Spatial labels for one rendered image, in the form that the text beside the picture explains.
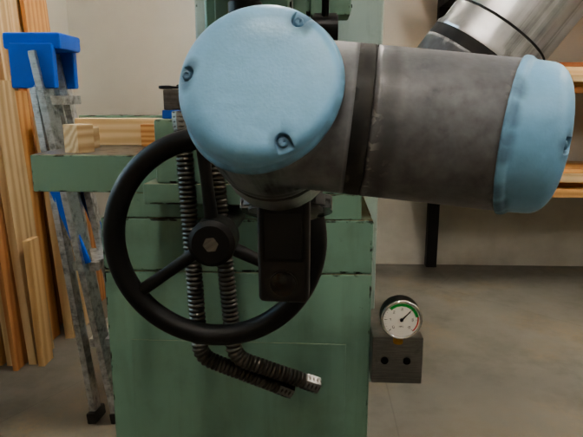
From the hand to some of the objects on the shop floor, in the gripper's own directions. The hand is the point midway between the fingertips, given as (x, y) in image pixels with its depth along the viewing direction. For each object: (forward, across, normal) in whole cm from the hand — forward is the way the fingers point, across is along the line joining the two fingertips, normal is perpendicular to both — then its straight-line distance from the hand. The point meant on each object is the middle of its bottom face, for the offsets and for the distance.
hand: (291, 218), depth 66 cm
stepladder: (+125, +72, +43) cm, 151 cm away
